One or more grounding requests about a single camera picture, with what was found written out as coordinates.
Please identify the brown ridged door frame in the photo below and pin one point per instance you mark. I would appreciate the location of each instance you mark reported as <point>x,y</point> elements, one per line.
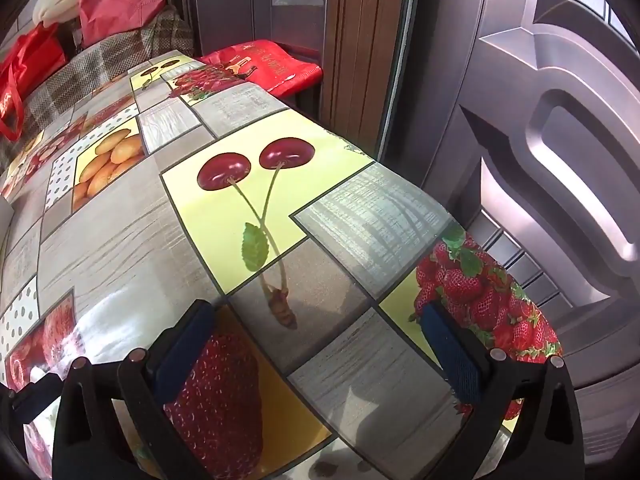
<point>360,35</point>

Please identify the fruit print tablecloth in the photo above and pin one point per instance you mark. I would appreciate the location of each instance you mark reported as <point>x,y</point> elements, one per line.
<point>325,220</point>

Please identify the pinkish red cloth bag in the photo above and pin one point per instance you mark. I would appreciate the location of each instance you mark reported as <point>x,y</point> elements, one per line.
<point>115,5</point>

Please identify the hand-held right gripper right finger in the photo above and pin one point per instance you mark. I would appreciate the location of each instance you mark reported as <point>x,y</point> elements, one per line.
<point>452,355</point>

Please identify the red printed flat bag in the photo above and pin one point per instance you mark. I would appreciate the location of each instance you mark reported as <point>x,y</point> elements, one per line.
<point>265,62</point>

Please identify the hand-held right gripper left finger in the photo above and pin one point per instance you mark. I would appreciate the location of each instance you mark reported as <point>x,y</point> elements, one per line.
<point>182,355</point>

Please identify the purple embossed metal door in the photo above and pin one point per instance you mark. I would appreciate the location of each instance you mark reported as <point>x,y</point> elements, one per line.
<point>525,110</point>

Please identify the plaid covered bench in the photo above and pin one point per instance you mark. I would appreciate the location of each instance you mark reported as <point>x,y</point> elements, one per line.
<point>90,67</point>

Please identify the cream foam sheets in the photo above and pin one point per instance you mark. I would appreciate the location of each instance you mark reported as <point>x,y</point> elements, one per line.
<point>50,5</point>

